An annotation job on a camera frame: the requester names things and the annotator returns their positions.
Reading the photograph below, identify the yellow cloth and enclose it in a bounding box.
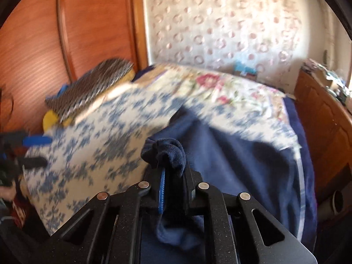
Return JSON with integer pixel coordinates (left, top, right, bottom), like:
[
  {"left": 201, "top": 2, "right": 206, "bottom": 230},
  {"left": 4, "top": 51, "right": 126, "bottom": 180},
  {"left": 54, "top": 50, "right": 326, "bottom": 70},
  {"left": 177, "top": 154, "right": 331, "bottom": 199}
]
[{"left": 42, "top": 110, "right": 60, "bottom": 130}]

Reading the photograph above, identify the clutter pile on cabinet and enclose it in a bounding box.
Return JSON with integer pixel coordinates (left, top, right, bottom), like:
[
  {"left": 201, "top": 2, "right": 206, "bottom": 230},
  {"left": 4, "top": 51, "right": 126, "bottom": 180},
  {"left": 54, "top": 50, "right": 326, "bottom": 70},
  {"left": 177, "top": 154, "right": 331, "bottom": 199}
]
[{"left": 301, "top": 58, "right": 351, "bottom": 103}]

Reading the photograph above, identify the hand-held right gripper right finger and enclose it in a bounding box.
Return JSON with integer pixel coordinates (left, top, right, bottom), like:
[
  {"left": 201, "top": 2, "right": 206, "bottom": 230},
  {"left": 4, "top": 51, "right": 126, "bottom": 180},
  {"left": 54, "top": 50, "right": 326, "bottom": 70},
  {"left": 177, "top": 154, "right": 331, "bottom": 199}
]
[{"left": 182, "top": 168, "right": 317, "bottom": 264}]

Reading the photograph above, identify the blue tissue box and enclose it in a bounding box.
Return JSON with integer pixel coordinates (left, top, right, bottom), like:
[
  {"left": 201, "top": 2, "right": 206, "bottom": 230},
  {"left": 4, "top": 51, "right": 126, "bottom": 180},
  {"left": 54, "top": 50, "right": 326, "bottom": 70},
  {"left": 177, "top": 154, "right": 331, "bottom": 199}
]
[{"left": 233, "top": 61, "right": 259, "bottom": 78}]

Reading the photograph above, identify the wooden cabinet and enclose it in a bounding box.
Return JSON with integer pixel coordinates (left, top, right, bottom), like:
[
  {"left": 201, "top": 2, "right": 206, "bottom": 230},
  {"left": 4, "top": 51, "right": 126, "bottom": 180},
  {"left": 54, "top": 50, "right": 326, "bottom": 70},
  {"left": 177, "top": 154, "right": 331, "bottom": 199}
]
[{"left": 294, "top": 68, "right": 352, "bottom": 201}]

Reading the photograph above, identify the sheer circle-patterned curtain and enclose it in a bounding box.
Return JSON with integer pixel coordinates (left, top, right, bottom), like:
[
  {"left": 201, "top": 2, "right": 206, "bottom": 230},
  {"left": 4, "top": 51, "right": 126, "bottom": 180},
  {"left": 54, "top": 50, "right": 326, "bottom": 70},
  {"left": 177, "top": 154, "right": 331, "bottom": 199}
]
[{"left": 143, "top": 0, "right": 332, "bottom": 84}]

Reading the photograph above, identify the navy circle-patterned folded cloth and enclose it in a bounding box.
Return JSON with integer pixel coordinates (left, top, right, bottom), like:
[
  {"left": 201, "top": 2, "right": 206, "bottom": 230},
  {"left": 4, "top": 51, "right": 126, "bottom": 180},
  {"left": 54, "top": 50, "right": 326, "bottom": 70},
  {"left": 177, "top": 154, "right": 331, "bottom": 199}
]
[{"left": 45, "top": 58, "right": 135, "bottom": 122}]

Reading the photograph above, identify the floral patchwork bed sheet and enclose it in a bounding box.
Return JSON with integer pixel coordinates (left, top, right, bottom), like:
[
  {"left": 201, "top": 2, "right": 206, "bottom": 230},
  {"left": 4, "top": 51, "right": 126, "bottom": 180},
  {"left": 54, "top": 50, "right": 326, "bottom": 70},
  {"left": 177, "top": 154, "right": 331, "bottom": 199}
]
[{"left": 22, "top": 63, "right": 302, "bottom": 236}]

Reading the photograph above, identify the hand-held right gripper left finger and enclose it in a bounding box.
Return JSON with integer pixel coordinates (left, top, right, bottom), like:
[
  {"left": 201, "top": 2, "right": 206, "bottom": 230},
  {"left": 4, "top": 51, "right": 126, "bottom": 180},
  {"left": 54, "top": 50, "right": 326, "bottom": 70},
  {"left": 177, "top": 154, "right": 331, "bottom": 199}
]
[{"left": 51, "top": 168, "right": 167, "bottom": 264}]

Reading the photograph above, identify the navy blanket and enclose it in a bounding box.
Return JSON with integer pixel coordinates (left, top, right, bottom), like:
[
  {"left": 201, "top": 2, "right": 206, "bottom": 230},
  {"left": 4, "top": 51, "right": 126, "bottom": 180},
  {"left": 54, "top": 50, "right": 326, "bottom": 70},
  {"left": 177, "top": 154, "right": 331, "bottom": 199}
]
[{"left": 283, "top": 97, "right": 319, "bottom": 244}]

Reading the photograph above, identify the grey tube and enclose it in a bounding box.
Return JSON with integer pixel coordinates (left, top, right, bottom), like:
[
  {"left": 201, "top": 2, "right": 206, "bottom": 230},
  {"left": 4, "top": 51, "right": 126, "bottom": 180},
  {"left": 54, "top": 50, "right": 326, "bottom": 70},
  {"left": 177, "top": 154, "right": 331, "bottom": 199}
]
[{"left": 320, "top": 189, "right": 345, "bottom": 221}]

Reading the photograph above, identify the navy printed t-shirt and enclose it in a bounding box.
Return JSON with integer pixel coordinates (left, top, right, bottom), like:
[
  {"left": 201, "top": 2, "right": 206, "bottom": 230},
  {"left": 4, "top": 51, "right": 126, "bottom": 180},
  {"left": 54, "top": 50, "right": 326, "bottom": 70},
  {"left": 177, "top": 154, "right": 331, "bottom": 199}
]
[{"left": 140, "top": 106, "right": 303, "bottom": 264}]

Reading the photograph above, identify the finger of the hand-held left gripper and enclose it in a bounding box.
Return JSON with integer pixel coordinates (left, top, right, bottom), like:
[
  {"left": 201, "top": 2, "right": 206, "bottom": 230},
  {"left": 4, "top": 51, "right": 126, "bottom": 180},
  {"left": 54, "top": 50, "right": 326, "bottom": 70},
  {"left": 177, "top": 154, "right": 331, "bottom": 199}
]
[
  {"left": 21, "top": 135, "right": 53, "bottom": 147},
  {"left": 20, "top": 156, "right": 48, "bottom": 169}
]

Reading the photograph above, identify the wooden headboard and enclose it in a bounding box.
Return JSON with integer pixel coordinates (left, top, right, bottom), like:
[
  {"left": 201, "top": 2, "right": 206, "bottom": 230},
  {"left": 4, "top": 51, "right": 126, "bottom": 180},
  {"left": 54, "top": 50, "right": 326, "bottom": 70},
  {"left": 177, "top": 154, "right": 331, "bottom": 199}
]
[{"left": 0, "top": 0, "right": 150, "bottom": 141}]

